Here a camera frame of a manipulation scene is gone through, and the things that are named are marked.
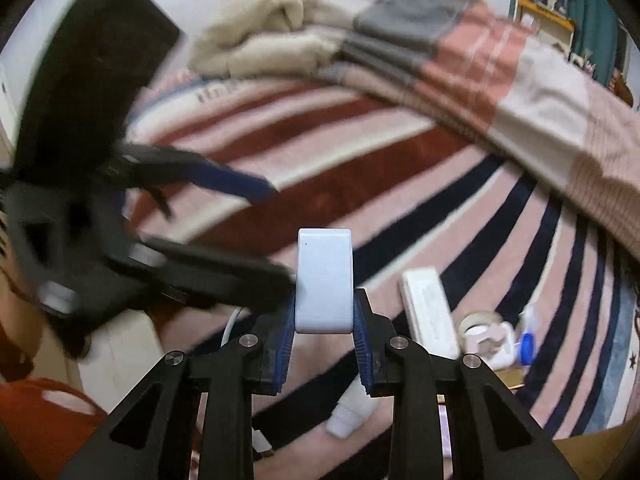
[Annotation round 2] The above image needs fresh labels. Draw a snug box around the beige tape dispenser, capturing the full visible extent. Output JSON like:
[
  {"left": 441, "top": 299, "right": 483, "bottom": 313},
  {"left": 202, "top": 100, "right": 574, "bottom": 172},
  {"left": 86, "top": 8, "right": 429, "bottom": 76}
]
[{"left": 457, "top": 311, "right": 516, "bottom": 370}]

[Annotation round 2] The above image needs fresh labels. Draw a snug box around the gold box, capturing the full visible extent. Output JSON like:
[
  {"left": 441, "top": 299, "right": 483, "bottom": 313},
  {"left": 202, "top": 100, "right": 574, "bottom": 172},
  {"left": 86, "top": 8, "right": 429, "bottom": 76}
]
[{"left": 495, "top": 365, "right": 528, "bottom": 390}]

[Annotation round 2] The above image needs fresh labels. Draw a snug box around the yellow wooden cabinet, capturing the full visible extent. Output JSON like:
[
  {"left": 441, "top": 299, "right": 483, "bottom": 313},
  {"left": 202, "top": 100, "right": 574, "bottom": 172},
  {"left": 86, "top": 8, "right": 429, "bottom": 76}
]
[{"left": 513, "top": 0, "right": 576, "bottom": 61}]

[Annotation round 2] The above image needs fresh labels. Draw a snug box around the striped plush bed blanket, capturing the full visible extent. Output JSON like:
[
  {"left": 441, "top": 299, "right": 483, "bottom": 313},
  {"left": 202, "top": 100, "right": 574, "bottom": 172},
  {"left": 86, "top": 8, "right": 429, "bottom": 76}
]
[{"left": 126, "top": 72, "right": 639, "bottom": 439}]

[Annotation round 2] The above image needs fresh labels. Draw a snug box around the cream fleece blanket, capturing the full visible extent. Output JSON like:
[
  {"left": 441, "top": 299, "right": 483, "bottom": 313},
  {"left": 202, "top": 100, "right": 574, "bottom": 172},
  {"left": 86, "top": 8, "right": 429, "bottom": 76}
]
[{"left": 188, "top": 0, "right": 337, "bottom": 79}]

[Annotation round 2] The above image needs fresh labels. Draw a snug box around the blue white contact lens case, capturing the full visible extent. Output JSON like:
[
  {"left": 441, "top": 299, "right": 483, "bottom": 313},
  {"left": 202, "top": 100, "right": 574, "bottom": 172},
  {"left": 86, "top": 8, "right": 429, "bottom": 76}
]
[{"left": 515, "top": 304, "right": 539, "bottom": 367}]

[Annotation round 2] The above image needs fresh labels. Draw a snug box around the white small bottle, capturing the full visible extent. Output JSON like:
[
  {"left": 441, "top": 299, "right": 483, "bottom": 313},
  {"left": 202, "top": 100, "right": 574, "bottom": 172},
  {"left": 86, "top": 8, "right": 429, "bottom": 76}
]
[{"left": 326, "top": 376, "right": 378, "bottom": 439}]

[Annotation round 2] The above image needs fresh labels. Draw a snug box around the white power adapter block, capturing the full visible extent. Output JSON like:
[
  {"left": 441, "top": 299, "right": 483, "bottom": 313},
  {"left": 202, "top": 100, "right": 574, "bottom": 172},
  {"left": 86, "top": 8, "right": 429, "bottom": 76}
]
[{"left": 295, "top": 229, "right": 355, "bottom": 335}]

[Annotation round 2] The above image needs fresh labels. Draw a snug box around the purple Enjoy traveling box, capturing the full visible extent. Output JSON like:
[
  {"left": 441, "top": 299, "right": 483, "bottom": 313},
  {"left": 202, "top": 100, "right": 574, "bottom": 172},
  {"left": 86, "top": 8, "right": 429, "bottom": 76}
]
[{"left": 399, "top": 268, "right": 460, "bottom": 360}]

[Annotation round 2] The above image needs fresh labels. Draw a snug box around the pink grey folded duvet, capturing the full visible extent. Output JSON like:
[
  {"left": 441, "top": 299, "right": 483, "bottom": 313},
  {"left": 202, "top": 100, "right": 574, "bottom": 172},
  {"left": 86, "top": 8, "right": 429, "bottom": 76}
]
[{"left": 304, "top": 0, "right": 639, "bottom": 252}]

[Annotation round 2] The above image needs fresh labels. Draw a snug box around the left hand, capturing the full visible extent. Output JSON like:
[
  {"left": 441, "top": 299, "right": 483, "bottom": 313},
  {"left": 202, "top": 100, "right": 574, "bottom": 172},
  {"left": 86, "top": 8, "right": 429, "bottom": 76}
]
[{"left": 1, "top": 272, "right": 43, "bottom": 382}]

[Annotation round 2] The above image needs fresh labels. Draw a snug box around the teal curtain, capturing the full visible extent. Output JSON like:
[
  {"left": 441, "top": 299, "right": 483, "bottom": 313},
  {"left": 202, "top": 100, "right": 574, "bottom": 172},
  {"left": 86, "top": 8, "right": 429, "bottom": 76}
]
[{"left": 509, "top": 0, "right": 618, "bottom": 86}]

